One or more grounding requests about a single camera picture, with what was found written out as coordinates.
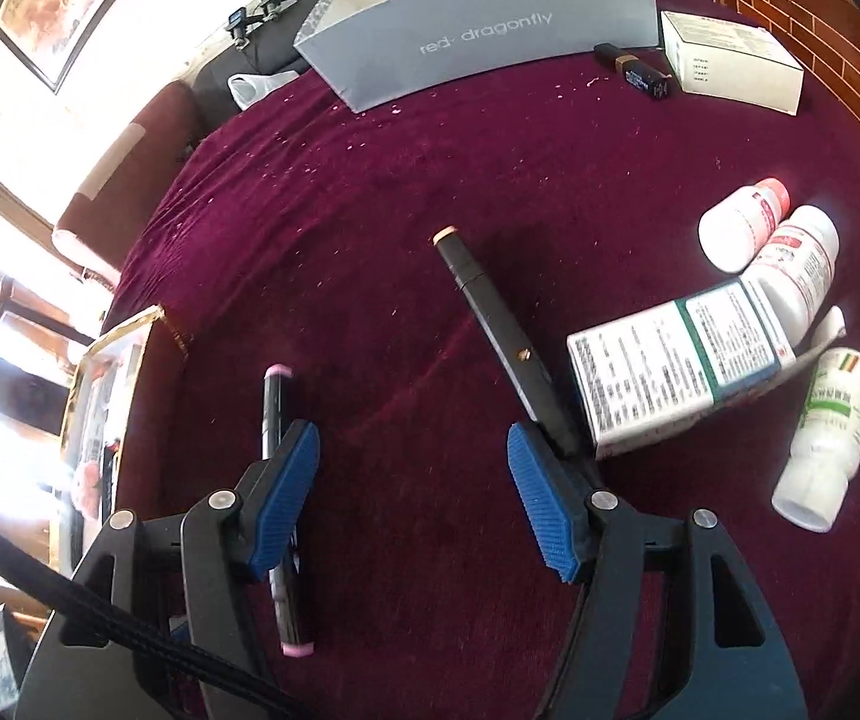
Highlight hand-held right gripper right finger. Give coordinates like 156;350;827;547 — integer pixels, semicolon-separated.
506;422;810;720

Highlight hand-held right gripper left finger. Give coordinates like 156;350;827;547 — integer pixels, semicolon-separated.
16;420;322;720

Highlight black marker pink caps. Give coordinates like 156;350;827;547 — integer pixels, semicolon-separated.
260;364;315;657

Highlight black marker orange caps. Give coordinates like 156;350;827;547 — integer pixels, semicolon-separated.
432;227;603;488

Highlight white green medicine box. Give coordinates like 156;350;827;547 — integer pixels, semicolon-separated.
566;279;847;462

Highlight white tray box gold edge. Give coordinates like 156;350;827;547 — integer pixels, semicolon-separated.
47;305;193;586

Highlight green label white medicine bottle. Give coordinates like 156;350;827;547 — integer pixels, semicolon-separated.
771;347;860;533

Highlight maroon velvet tablecloth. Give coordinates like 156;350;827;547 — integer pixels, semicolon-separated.
100;0;860;720

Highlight red label bottle pink cap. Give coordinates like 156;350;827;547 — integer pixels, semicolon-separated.
697;178;791;275

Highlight red label bottle white cap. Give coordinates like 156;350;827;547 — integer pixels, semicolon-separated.
745;205;841;350

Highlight maroon upholstered chair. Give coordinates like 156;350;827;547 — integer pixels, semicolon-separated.
51;79;202;290

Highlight white plastic bag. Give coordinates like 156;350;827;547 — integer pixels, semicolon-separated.
227;71;300;110

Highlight black leather sofa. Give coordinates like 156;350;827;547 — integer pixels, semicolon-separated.
190;0;341;128

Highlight black gold lipstick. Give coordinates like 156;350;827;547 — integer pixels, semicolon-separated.
593;43;680;100

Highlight plain white carton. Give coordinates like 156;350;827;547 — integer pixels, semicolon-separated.
658;10;806;117

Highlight grey shoe box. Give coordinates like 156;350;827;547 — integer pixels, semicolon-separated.
293;0;660;115

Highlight black clamp blue screen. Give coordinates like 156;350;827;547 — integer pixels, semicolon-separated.
224;7;255;50

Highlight wooden cabinet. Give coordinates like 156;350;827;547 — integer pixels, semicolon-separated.
670;0;860;188

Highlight black braided cable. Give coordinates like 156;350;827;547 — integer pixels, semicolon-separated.
0;506;318;720

